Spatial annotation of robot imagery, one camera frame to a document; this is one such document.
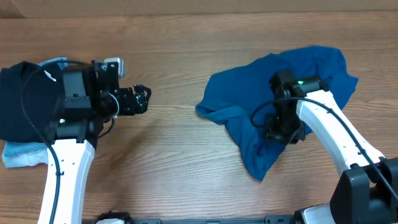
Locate folded light blue jeans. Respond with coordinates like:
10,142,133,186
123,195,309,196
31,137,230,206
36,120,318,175
1,57,69,169

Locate folded black shirt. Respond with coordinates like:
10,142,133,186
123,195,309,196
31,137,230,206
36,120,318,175
1,62,64,143

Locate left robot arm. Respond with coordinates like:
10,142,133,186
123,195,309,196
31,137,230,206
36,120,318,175
39,57,151,223

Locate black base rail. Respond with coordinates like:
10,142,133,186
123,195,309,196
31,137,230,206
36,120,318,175
82,211,299,224

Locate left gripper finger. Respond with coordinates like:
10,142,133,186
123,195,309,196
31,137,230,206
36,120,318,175
134,84,152,101
134,95,149,114

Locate blue polo shirt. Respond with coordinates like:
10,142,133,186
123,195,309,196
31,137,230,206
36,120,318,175
195,46,358,181

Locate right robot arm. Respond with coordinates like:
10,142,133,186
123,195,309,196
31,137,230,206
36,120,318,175
265,70,397,223

